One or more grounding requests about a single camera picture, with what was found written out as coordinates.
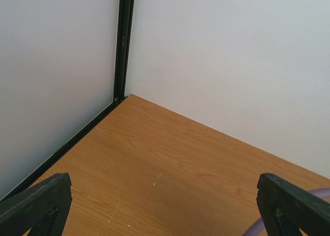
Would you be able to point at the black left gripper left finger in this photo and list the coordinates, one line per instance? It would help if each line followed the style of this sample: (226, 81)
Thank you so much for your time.
(39, 210)

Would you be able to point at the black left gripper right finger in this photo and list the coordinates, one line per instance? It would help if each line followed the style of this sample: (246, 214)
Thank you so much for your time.
(289, 210)

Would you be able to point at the left black corner post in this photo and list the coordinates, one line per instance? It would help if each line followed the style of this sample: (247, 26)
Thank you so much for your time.
(125, 18)

